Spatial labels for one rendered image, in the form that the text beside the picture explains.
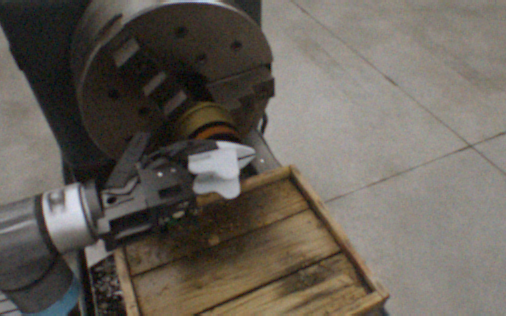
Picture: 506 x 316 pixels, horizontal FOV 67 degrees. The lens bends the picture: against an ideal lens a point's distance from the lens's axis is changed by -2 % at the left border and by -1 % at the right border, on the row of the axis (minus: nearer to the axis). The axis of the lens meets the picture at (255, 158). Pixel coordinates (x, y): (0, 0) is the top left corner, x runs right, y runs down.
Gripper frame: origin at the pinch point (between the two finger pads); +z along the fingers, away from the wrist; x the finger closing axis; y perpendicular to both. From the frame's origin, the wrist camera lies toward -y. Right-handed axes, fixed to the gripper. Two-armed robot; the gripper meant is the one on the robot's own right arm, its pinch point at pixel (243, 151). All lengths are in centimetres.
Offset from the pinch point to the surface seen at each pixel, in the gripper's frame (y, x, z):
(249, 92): -9.5, 2.1, 4.9
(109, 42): -14.9, 11.6, -12.5
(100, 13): -21.5, 12.8, -12.5
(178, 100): -7.5, 5.3, -6.1
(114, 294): -16, -51, -28
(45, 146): -151, -108, -59
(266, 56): -15.2, 3.8, 10.4
